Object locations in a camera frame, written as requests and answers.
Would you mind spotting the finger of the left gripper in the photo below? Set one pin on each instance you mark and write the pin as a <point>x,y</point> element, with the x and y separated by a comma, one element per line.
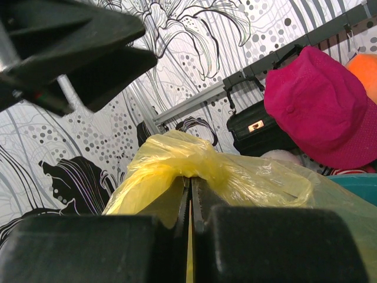
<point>68,34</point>
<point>96,83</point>

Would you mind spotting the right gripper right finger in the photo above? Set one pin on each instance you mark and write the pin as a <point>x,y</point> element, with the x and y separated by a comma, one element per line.
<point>250,244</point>

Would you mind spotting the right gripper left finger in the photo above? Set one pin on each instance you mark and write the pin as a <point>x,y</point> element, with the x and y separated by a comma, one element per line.
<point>150,246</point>

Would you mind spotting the yellow trash bag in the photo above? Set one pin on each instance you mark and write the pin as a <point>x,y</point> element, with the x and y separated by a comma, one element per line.
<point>240,181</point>

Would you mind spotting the teal trash bin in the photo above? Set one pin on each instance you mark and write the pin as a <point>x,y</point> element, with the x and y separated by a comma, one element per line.
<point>363,185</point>

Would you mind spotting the magenta fuzzy bag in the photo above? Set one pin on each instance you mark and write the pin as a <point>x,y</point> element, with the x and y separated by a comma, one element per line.
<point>324,109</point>

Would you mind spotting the white lamb plush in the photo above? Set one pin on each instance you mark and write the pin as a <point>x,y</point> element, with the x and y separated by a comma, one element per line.
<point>282,155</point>

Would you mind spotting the black leather handbag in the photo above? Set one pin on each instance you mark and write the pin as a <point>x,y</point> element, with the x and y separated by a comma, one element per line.
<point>254,131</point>

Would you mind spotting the orange plush toy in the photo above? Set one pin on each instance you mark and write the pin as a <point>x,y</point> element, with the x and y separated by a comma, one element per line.
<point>364,67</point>

